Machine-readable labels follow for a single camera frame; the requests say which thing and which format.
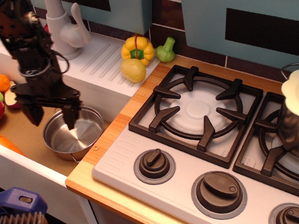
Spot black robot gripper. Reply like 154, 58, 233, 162
5, 34, 81, 130

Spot small steel pan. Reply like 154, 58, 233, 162
42, 106, 104, 163

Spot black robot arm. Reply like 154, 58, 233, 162
0, 0, 81, 130

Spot left brown stove knob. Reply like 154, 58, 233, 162
133, 148, 176, 185

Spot brown stove knob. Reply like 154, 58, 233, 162
268, 203, 299, 224
191, 171, 248, 220
133, 148, 176, 185

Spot middle brown stove knob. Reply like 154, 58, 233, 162
191, 171, 248, 220

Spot right brown stove knob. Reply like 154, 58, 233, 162
268, 203, 299, 224

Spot purple toy eggplant half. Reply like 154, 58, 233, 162
4, 80, 20, 109

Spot grey toy faucet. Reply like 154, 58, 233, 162
44, 0, 92, 60

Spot red toy pepper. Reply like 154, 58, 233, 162
44, 24, 50, 33

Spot blue clamp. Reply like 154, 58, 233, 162
0, 187, 48, 218

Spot yellow toy potato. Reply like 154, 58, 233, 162
120, 59, 146, 83

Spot yellow toy bell pepper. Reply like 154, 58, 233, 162
121, 35, 155, 66

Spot green toy broccoli stalk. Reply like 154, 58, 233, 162
156, 37, 175, 63

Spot black left burner grate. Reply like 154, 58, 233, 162
128, 65, 263, 168

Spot black burner grate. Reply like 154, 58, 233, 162
128, 65, 263, 168
233, 92, 299, 197

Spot black right burner grate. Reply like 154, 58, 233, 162
233, 92, 299, 197

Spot right teal cabinet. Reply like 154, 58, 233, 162
181, 0, 299, 68

